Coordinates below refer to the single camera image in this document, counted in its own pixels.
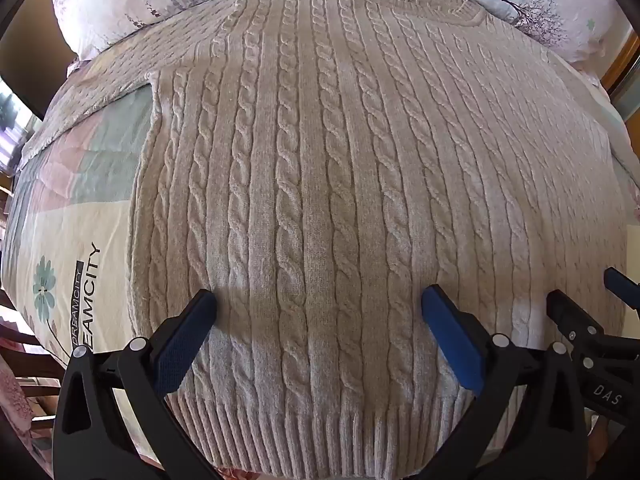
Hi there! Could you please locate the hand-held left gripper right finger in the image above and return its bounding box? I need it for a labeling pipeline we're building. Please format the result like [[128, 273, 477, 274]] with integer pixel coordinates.
[[420, 284, 589, 480]]

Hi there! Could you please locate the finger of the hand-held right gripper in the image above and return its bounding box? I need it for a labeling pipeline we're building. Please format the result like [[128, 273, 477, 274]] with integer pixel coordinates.
[[603, 267, 640, 312], [546, 289, 604, 345]]

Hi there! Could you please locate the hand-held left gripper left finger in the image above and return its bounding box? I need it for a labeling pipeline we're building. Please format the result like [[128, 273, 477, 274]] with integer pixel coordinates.
[[52, 287, 221, 480]]

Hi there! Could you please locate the beige cable knit sweater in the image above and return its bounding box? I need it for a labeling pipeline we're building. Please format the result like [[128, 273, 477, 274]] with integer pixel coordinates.
[[20, 0, 632, 477]]

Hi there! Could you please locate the wooden chair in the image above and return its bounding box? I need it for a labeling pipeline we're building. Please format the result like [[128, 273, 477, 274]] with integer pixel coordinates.
[[0, 287, 68, 413]]

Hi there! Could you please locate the dark headboard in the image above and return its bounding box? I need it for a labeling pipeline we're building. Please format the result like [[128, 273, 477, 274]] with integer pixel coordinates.
[[0, 0, 81, 122]]

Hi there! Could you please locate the wooden door frame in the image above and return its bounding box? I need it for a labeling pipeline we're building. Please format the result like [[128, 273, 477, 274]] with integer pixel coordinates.
[[600, 30, 640, 123]]

